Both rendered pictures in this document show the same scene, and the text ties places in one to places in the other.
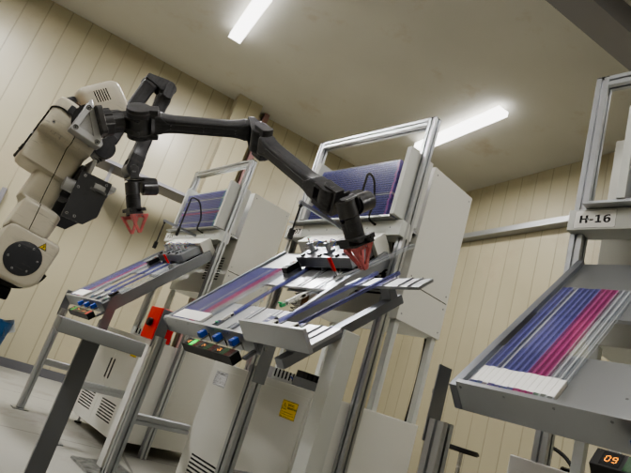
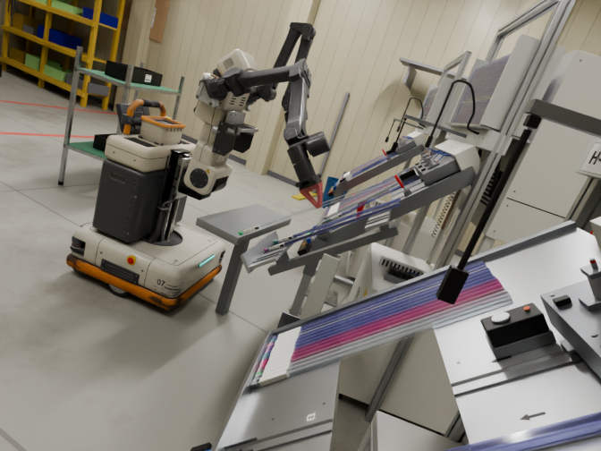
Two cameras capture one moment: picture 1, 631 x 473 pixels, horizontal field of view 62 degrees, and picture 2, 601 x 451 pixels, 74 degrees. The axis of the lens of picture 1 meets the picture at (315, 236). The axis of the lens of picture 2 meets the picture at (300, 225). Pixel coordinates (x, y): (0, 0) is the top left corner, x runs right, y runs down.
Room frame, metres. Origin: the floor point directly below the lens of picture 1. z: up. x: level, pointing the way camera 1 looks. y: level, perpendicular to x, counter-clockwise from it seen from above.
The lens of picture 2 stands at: (0.50, -0.95, 1.28)
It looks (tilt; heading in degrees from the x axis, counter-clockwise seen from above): 17 degrees down; 42
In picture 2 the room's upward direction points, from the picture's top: 19 degrees clockwise
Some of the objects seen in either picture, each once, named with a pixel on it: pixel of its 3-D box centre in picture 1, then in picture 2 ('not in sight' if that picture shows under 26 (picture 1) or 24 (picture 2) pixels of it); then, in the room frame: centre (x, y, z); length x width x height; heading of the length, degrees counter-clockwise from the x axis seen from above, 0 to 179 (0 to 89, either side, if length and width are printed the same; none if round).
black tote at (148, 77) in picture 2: not in sight; (135, 74); (1.90, 2.66, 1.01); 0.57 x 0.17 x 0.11; 38
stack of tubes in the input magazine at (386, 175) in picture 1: (361, 197); (491, 97); (2.29, -0.15, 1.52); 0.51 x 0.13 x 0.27; 38
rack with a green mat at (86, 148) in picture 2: not in sight; (126, 126); (1.90, 2.66, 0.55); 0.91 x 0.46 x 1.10; 38
